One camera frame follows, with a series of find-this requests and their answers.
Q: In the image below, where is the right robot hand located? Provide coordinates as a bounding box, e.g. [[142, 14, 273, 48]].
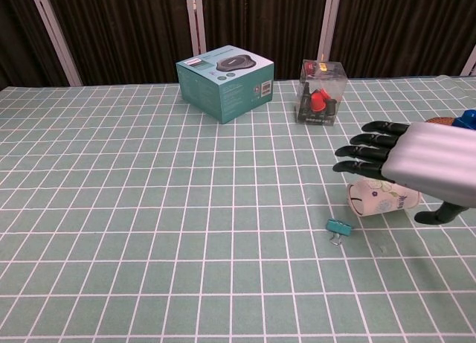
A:
[[332, 120, 476, 226]]

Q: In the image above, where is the white paper cup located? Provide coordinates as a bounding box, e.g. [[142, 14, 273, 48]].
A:
[[346, 177, 423, 218]]

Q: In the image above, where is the small blue binder clip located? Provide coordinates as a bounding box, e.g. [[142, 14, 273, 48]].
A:
[[326, 218, 353, 246]]

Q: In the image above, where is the blue plastic block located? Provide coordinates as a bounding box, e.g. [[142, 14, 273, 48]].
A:
[[452, 108, 476, 130]]

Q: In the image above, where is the clear plastic capsule box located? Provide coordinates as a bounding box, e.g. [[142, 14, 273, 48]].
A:
[[295, 59, 350, 127]]

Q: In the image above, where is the teal cardboard product box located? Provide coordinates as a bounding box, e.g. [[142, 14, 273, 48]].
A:
[[175, 45, 275, 125]]

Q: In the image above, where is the green checked tablecloth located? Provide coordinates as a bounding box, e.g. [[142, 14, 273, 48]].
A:
[[0, 74, 476, 343]]

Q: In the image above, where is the dark pleated curtain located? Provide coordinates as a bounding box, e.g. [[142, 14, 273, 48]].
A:
[[0, 0, 476, 89]]

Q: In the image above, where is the white frame post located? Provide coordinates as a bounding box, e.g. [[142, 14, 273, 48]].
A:
[[184, 0, 208, 58], [317, 0, 343, 63], [460, 45, 476, 77], [28, 0, 83, 87]]

